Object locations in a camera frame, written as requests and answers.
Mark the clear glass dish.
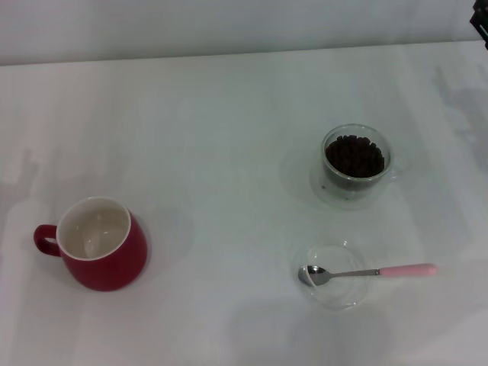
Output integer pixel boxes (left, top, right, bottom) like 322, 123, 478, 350
295, 239, 373, 312

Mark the coffee bean pile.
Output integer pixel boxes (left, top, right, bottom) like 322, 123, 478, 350
325, 134, 385, 191

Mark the clear glass saucer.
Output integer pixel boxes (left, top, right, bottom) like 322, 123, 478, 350
309, 162, 384, 211

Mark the red ceramic mug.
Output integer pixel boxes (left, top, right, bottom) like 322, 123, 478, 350
33, 196, 149, 293

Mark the pink handled metal spoon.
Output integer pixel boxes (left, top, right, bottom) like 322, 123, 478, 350
297, 262, 438, 289

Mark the clear glass cup with handle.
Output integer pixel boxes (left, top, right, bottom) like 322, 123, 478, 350
321, 124, 415, 201

